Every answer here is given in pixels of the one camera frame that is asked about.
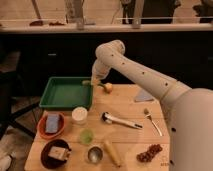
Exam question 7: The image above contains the small metal cup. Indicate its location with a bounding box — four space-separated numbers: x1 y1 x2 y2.
88 146 103 164

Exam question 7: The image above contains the silver fork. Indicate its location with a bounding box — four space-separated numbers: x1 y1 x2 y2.
144 108 163 136

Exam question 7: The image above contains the blue sponge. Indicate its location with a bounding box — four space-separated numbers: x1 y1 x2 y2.
45 114 60 133

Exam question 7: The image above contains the grey triangular cloth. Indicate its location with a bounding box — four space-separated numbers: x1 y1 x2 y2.
134 89 154 102

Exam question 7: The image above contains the tan block in bowl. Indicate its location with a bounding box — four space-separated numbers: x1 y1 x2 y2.
48 146 70 161

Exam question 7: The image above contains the brown grape bunch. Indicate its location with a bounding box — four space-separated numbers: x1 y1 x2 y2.
136 144 163 163

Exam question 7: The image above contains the dark brown bowl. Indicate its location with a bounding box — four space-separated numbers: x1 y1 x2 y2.
40 139 71 169

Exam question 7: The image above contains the green plastic tray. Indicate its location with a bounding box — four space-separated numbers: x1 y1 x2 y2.
39 77 93 110

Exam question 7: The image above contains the small green cup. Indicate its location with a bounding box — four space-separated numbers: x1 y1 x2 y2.
79 129 94 145

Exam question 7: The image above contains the small orange fruit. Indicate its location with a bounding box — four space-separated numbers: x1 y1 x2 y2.
104 83 113 93

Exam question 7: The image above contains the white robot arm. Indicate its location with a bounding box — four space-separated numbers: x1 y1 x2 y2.
92 40 213 171

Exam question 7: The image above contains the orange bowl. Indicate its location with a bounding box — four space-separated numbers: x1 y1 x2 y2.
37 112 65 140

